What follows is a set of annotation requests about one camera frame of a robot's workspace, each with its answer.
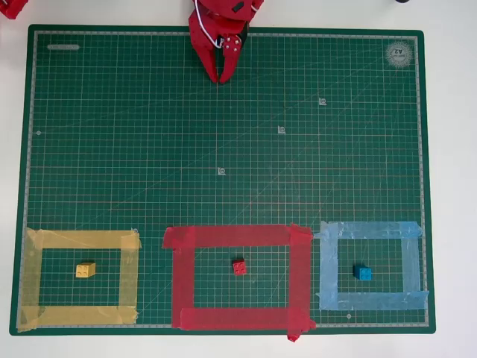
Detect red leader arm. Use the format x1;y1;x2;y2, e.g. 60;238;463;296
0;0;29;20

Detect red lego brick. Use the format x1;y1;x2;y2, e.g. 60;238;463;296
232;257;250;276

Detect red tape square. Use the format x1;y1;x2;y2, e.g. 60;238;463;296
162;222;318;343

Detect blue tape square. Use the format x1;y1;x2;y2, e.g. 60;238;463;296
312;220;430;312

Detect yellow lego brick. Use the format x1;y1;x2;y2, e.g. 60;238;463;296
75;262;97;279

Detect blue lego brick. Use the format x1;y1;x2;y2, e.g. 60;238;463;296
353;263;373;281

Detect yellow tape square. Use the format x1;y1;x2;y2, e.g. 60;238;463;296
16;227;143;333

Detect green cutting mat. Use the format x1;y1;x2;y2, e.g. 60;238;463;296
9;24;437;336

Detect white servo cable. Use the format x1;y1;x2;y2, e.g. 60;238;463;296
195;0;225;48

